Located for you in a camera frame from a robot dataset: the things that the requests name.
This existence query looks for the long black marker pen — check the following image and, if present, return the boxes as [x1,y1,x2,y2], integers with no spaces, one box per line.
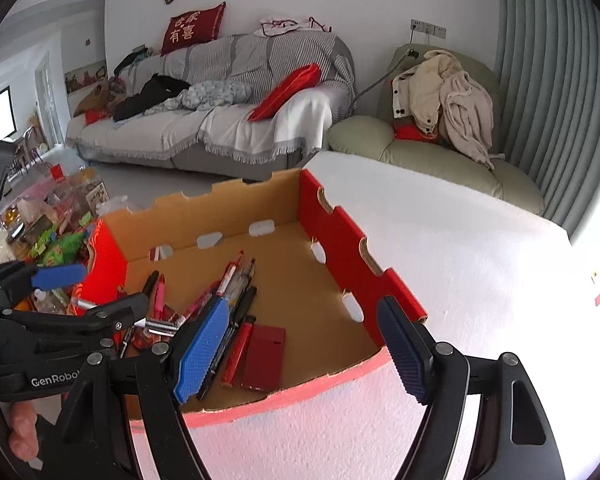
[119,268,160,361]

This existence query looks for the red pink gel pen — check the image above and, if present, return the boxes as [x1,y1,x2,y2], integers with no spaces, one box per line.
[152,274,166,321]

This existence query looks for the red orange lighter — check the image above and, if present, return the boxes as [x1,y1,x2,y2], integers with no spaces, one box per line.
[221,315,257,387]

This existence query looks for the thin black marker pen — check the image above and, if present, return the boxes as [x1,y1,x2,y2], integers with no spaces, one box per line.
[196,285,257,401]

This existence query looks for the dark red case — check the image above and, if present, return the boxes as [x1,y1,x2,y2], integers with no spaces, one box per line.
[240,324,286,393]

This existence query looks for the black clear gel pen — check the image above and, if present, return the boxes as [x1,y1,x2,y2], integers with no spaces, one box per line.
[226,258,256,311]

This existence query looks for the red clear gel pen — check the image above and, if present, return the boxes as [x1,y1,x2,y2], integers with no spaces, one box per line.
[215,252,244,298]

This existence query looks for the red cardboard tray box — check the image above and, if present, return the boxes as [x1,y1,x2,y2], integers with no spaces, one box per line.
[76,169,427,428]

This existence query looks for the silver clear gel pen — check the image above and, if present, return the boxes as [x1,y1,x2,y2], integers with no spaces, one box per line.
[70,297,180,337]

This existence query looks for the red grip gel pen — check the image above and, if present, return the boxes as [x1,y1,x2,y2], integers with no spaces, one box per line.
[174,281,220,327]

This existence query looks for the hand holding left gripper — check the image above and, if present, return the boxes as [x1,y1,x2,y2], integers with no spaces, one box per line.
[8,401,40,463]

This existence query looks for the snack clutter pile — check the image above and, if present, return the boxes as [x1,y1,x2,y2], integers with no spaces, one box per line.
[0,165,109,315]

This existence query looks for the green armchair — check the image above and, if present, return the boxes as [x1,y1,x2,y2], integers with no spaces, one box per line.
[326,44,545,214]

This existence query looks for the black garment on sofa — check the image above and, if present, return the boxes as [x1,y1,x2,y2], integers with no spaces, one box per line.
[112,74,190,122]

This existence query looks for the grey covered sofa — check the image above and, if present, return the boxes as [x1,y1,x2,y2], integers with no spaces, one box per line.
[66,32,355,180]

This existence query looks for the beige clothes pile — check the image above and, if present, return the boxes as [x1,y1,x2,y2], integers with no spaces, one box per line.
[391,49,494,169]

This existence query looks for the red cushion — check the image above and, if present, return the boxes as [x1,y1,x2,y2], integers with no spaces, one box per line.
[247,63,322,122]

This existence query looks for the red embroidered pillow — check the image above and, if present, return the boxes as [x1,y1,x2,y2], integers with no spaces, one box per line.
[160,2,226,55]

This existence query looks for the green curtain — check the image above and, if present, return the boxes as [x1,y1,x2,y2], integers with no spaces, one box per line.
[495,0,600,234]

